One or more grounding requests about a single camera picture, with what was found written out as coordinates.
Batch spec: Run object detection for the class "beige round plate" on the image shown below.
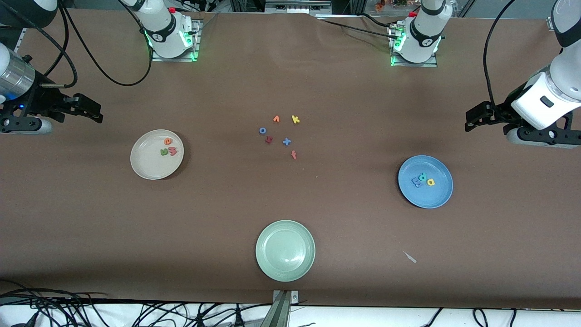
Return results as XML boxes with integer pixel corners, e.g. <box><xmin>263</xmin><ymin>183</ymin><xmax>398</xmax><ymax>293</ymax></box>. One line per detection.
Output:
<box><xmin>130</xmin><ymin>129</ymin><xmax>185</xmax><ymax>180</ymax></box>

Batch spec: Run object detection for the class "blue round plate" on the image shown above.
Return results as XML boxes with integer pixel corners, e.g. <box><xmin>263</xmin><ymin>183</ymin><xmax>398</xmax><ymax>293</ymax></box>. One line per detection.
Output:
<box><xmin>398</xmin><ymin>155</ymin><xmax>454</xmax><ymax>209</ymax></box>

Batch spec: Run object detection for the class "brown table cover sheet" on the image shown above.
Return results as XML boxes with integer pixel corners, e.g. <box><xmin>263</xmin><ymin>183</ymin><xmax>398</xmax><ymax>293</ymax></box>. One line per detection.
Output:
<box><xmin>0</xmin><ymin>7</ymin><xmax>581</xmax><ymax>310</ymax></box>

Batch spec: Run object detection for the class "grey power strip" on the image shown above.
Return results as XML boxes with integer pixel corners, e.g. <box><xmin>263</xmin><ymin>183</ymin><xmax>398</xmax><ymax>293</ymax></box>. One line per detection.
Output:
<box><xmin>265</xmin><ymin>0</ymin><xmax>332</xmax><ymax>13</ymax></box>

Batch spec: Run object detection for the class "green round plate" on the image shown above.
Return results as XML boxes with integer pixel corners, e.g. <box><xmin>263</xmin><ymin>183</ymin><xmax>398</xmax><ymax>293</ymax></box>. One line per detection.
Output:
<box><xmin>255</xmin><ymin>220</ymin><xmax>316</xmax><ymax>282</ymax></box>

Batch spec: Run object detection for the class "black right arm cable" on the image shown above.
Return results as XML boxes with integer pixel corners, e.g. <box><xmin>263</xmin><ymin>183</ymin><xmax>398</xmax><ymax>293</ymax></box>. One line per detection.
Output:
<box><xmin>0</xmin><ymin>0</ymin><xmax>153</xmax><ymax>88</ymax></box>

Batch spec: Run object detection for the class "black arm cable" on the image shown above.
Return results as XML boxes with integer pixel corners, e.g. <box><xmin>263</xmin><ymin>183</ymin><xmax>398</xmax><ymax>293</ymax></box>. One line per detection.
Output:
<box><xmin>0</xmin><ymin>0</ymin><xmax>153</xmax><ymax>88</ymax></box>
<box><xmin>483</xmin><ymin>0</ymin><xmax>518</xmax><ymax>107</ymax></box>

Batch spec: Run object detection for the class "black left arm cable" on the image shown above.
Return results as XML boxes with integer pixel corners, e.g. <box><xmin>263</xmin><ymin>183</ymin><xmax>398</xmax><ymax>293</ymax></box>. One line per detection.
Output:
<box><xmin>483</xmin><ymin>0</ymin><xmax>518</xmax><ymax>107</ymax></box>

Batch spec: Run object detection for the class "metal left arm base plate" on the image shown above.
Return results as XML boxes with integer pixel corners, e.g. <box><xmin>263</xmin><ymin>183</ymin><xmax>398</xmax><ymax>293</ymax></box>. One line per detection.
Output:
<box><xmin>389</xmin><ymin>23</ymin><xmax>439</xmax><ymax>68</ymax></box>

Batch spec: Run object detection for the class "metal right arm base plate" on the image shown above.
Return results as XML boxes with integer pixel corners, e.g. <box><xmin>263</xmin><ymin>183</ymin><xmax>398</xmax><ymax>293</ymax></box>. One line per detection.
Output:
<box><xmin>151</xmin><ymin>18</ymin><xmax>202</xmax><ymax>63</ymax></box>

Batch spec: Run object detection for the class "black cable on table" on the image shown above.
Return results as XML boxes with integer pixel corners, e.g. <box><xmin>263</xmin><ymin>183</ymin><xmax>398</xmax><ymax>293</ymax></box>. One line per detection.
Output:
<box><xmin>315</xmin><ymin>14</ymin><xmax>400</xmax><ymax>37</ymax></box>

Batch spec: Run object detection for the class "metal table edge bracket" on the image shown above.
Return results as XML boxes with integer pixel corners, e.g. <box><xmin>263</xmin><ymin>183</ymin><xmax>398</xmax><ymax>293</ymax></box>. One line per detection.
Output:
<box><xmin>271</xmin><ymin>290</ymin><xmax>300</xmax><ymax>327</ymax></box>

